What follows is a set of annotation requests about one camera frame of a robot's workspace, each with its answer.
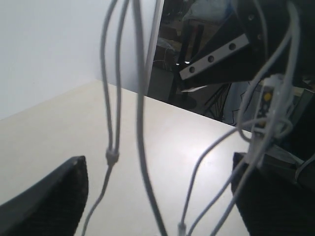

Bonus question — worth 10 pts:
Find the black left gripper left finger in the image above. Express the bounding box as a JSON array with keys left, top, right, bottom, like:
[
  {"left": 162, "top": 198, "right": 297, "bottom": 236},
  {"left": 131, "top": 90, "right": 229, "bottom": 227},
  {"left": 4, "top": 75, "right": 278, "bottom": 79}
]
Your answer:
[{"left": 0, "top": 156, "right": 89, "bottom": 236}]

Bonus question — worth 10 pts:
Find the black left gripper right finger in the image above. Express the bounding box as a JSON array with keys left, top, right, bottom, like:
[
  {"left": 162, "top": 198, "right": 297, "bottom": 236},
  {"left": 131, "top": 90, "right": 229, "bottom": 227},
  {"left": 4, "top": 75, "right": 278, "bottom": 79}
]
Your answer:
[{"left": 236, "top": 155, "right": 315, "bottom": 236}]

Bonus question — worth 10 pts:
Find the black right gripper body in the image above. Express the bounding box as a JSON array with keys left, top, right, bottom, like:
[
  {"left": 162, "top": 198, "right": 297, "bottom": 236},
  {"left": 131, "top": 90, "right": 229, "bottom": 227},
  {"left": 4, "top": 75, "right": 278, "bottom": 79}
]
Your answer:
[{"left": 179, "top": 0, "right": 315, "bottom": 86}]

